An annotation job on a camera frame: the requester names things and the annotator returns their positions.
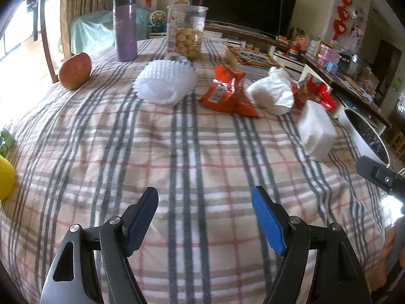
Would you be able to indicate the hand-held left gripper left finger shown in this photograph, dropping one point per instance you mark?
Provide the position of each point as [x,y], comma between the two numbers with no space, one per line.
[142,221]

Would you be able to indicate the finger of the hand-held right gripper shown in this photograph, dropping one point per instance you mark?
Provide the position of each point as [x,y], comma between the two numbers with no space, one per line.
[379,175]

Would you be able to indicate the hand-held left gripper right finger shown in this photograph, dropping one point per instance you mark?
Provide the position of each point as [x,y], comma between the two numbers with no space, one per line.
[269,221]

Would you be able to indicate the white bin with black liner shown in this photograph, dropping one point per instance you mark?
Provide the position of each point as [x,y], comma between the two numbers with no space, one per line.
[364,136]

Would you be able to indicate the white tissue pack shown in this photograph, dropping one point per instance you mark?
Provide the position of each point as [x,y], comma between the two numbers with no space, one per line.
[316,129]

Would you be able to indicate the white paper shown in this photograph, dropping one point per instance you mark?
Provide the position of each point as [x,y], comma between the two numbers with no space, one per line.
[270,91]

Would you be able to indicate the orange red snack bag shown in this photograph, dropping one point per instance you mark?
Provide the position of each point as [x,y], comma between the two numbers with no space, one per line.
[226,91]

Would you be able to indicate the person's right hand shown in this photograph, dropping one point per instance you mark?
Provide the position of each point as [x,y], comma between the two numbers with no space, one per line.
[387,259]

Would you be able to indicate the plaid blanket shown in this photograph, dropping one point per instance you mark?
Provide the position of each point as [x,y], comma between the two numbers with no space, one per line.
[202,152]

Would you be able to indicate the white coffee table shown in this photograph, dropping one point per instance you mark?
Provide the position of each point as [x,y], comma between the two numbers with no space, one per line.
[351,85]

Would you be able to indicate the red white carton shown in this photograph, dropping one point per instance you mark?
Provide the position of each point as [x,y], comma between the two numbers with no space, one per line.
[318,91]

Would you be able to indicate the dark wooden door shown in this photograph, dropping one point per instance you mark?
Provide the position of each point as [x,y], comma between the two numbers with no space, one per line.
[387,69]

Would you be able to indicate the pink plastic box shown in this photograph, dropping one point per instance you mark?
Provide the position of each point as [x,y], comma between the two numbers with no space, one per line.
[328,53]

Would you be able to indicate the white foam fruit net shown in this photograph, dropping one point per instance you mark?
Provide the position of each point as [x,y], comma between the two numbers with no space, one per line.
[166,82]

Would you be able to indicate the yellow plastic toy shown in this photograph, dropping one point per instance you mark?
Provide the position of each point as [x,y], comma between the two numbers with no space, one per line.
[6,179]

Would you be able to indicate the green packet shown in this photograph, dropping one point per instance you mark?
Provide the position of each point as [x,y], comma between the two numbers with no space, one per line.
[5,142]

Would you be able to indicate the orange children's book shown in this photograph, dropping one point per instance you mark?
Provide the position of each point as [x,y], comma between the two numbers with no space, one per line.
[253,57]

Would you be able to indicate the red apple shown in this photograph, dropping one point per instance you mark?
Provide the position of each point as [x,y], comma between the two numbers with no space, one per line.
[75,71]

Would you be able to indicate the purple thermos bottle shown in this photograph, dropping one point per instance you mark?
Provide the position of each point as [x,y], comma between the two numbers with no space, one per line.
[126,31]

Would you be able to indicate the clear cookie jar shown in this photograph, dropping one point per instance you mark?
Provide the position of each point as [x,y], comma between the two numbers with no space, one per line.
[188,34]

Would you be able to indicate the teal covered sofa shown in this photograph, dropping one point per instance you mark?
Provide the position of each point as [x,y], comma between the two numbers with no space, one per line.
[91,31]

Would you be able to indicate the ferris wheel toy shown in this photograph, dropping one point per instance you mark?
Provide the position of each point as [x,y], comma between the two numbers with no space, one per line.
[157,22]

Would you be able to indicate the beige curtain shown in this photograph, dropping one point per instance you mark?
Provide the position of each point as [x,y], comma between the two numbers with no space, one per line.
[85,9]

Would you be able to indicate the black flat television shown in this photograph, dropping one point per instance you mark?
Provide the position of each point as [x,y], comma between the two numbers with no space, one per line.
[243,3]

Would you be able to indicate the colourful toy house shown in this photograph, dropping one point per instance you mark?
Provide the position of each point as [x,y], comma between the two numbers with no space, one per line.
[182,2]

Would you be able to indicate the green wall hanging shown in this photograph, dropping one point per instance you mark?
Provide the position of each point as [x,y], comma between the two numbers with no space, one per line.
[396,84]

